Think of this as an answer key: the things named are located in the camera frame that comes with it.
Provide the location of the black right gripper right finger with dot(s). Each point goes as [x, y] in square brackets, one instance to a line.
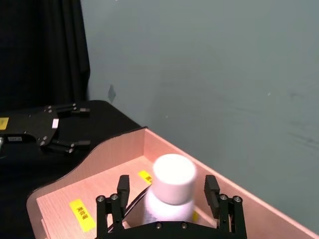
[236, 214]

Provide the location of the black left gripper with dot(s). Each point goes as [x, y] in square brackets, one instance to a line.
[32, 125]

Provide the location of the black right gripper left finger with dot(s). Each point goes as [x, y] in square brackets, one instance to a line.
[102, 214]

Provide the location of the shallow brown cardboard tray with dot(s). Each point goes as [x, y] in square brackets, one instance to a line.
[249, 211]

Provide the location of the yellow label sticker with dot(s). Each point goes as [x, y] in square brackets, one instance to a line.
[82, 214]
[145, 176]
[195, 216]

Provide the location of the black table cloth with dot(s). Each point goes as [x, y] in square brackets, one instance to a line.
[30, 169]

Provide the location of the white tape roll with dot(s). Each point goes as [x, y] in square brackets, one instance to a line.
[174, 179]

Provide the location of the black curtain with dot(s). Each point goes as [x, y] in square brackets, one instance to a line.
[37, 49]

